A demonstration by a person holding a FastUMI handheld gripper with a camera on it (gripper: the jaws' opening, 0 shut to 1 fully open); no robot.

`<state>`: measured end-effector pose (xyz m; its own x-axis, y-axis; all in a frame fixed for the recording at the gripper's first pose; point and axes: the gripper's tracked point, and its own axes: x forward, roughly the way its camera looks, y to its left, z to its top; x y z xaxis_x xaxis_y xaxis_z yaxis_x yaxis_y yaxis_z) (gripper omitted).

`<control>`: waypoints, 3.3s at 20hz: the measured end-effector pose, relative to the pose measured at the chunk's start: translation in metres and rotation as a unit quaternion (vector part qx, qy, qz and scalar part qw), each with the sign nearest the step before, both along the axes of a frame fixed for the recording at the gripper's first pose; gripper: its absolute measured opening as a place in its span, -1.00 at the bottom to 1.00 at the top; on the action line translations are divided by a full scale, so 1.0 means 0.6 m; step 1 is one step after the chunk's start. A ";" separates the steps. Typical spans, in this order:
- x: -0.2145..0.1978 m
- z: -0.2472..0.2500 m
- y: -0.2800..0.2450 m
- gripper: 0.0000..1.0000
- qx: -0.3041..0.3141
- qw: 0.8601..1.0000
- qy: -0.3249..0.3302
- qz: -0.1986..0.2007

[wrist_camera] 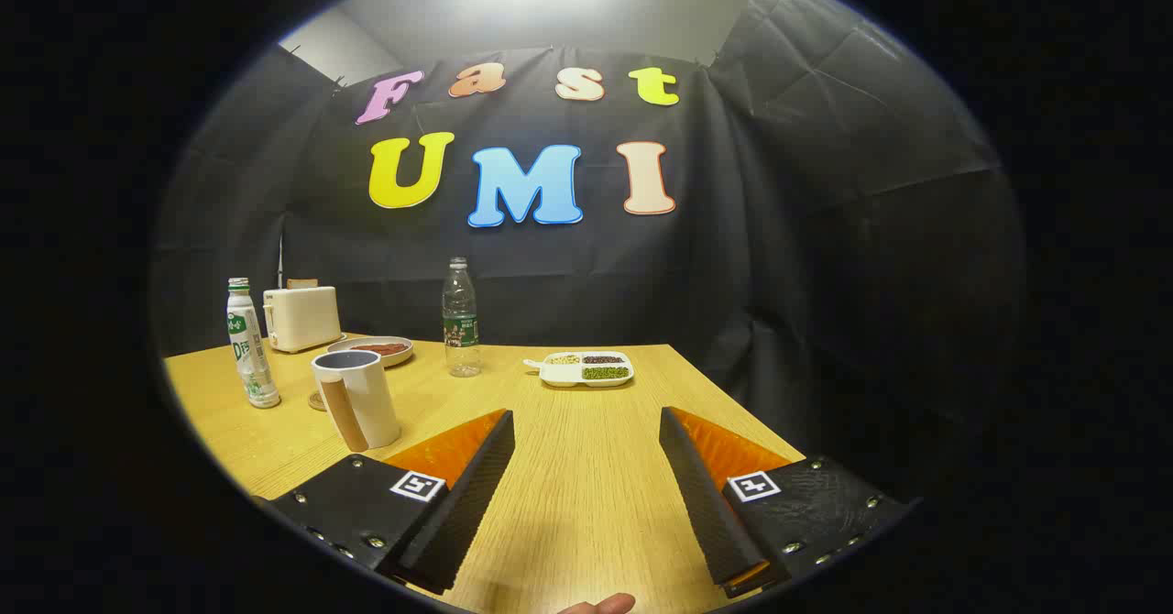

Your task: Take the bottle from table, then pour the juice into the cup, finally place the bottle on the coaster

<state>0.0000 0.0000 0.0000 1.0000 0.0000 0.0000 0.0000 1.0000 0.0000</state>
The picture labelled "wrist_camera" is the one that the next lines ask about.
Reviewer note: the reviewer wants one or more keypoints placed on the white juice bottle green label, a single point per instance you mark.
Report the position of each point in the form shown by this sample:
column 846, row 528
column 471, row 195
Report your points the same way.
column 252, row 357

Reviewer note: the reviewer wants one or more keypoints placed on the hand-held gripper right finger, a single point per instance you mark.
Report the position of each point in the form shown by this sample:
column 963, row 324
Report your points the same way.
column 701, row 504

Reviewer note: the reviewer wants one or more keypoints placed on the clear plastic water bottle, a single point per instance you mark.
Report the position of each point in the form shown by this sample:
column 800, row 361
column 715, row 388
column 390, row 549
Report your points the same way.
column 461, row 330

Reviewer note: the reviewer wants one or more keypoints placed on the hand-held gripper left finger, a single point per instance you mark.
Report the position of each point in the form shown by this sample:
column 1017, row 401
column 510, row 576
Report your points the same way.
column 467, row 504

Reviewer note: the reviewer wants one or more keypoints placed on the white divided tray with beans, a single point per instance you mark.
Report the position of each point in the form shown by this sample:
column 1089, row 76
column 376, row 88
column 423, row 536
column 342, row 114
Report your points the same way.
column 564, row 374

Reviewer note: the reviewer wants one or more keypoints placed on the toast slice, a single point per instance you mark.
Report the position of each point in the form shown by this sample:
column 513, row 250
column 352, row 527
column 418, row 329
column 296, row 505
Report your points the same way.
column 302, row 282

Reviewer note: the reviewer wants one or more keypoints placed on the black backdrop cloth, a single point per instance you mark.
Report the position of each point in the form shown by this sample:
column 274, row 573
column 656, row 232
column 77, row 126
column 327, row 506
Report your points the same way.
column 779, row 229

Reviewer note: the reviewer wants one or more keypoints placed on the white toaster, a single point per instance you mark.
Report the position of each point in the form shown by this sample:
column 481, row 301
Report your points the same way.
column 302, row 319

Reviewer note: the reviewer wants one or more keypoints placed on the round plate with red food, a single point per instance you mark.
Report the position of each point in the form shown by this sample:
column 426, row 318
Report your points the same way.
column 394, row 350

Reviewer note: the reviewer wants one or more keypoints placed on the round cork coaster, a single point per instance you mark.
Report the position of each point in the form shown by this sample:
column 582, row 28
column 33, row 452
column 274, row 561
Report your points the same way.
column 317, row 402

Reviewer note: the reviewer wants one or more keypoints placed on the wooden table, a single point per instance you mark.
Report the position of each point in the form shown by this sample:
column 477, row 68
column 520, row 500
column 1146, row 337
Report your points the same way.
column 586, row 467

